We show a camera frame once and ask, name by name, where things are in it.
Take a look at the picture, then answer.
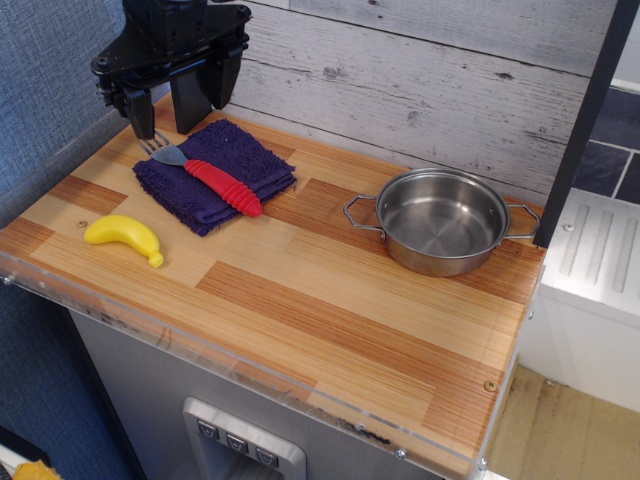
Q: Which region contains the stainless steel pot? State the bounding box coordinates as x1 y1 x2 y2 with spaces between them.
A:
343 168 541 277

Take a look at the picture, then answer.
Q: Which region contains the dark shelf post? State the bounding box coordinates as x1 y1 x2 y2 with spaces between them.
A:
170 72 212 134
533 0 639 248

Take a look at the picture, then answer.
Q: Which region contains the dark left shelf post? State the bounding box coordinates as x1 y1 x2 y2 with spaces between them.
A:
170 72 212 134

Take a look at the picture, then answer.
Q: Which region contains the purple folded cloth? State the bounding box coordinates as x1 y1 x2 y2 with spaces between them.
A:
133 119 296 237

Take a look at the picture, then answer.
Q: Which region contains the dark right shelf post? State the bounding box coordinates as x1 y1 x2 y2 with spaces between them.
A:
533 0 639 248

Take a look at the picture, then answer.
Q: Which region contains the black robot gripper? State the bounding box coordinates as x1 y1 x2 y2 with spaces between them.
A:
91 1 251 139

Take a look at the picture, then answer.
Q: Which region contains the yellow toy banana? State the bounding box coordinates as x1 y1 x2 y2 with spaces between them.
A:
84 214 164 268

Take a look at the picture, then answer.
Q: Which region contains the red handled metal fork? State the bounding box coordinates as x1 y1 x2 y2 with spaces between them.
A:
137 131 263 217

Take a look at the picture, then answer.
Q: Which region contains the silver dispenser button panel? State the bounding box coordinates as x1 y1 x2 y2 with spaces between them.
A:
183 397 307 479

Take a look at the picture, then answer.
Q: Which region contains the yellow object at corner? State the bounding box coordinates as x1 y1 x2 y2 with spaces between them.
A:
13 461 62 480

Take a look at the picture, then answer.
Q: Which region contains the white toy sink unit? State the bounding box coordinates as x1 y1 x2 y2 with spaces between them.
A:
518 189 639 411

